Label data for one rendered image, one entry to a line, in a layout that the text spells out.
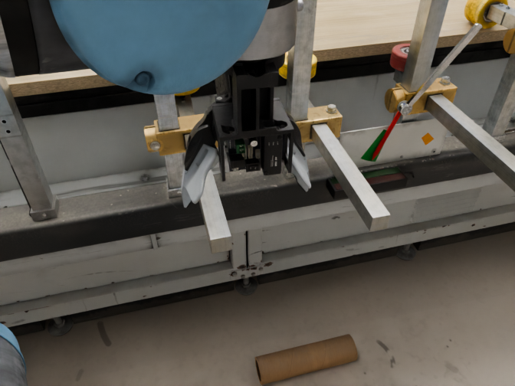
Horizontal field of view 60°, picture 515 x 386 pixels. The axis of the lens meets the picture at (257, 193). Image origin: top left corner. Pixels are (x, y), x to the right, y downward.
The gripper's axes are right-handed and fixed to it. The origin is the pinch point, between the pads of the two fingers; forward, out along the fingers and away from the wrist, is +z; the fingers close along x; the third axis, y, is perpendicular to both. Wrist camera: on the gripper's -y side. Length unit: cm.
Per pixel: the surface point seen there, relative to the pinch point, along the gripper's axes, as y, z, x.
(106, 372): -33, 94, -39
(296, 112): -30.9, 7.9, 15.4
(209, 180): -14.8, 8.9, -3.4
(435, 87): -33, 7, 45
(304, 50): -30.9, -4.4, 16.2
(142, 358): -36, 94, -28
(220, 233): -2.8, 8.9, -3.3
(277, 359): -23, 86, 12
